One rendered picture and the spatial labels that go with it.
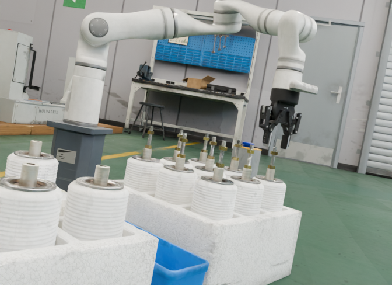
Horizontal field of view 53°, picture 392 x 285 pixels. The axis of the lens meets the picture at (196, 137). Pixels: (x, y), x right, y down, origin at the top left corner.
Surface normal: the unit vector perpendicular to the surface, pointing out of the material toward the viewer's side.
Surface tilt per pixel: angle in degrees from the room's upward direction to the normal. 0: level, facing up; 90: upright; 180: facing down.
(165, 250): 88
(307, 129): 90
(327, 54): 90
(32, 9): 90
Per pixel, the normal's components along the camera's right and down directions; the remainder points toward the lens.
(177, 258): -0.65, -0.11
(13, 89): 0.97, 0.18
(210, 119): -0.20, 0.02
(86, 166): 0.53, 0.08
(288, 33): -0.66, 0.22
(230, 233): 0.75, 0.17
